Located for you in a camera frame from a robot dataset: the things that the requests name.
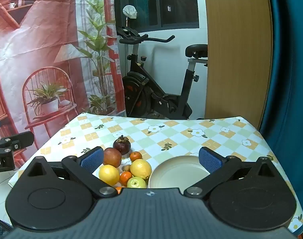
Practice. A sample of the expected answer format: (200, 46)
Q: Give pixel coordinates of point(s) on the yellow lemon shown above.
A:
(109, 175)
(140, 168)

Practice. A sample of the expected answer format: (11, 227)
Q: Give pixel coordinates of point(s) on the red apple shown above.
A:
(113, 157)

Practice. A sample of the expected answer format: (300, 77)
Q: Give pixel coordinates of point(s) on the printed backdrop cloth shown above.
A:
(41, 42)

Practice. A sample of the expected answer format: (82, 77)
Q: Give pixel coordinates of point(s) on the dark purple mangosteen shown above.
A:
(121, 145)

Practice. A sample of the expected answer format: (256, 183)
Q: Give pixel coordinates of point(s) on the orange tangerine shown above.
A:
(136, 156)
(125, 177)
(119, 190)

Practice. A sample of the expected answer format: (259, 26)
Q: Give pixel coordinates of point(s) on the small brown longan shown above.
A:
(127, 167)

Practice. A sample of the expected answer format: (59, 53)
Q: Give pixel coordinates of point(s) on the checkered floral tablecloth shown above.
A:
(181, 134)

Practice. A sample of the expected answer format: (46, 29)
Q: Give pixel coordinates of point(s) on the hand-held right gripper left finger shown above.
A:
(93, 158)

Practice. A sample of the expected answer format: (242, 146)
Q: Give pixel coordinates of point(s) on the white plastic bag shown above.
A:
(129, 11)

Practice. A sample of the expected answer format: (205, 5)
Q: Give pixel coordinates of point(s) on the black exercise bike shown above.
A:
(141, 89)

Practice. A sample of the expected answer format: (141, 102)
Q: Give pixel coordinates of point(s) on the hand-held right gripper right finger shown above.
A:
(210, 160)

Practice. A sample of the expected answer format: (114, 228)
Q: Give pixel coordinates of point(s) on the wooden panel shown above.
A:
(236, 54)

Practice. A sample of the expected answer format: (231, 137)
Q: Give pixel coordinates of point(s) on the green apple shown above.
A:
(136, 183)

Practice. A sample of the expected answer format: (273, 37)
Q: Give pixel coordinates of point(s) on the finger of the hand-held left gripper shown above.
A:
(19, 139)

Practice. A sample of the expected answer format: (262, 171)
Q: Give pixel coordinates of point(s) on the cream round plate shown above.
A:
(176, 174)

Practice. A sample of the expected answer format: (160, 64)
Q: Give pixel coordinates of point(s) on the dark window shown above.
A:
(176, 2)

